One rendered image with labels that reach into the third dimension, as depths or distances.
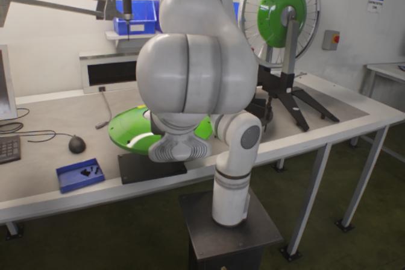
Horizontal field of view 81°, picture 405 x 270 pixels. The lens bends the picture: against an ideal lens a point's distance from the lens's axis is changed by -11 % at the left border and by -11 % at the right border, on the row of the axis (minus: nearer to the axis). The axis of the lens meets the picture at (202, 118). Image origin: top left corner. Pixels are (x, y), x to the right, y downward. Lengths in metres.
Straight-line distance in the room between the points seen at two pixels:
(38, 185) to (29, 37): 0.94
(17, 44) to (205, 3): 1.44
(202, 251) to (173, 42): 0.58
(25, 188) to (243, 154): 0.63
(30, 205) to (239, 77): 0.72
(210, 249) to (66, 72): 1.27
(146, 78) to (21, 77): 1.49
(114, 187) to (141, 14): 1.07
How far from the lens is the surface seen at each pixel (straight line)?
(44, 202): 0.83
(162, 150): 0.37
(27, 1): 0.87
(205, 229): 0.76
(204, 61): 0.21
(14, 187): 0.92
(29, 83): 1.68
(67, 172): 0.91
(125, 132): 0.74
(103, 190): 0.81
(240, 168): 0.64
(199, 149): 0.38
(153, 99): 0.21
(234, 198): 0.70
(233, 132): 0.58
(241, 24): 1.20
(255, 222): 0.80
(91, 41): 1.61
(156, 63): 0.20
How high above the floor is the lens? 1.42
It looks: 25 degrees down
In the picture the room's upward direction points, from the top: 3 degrees clockwise
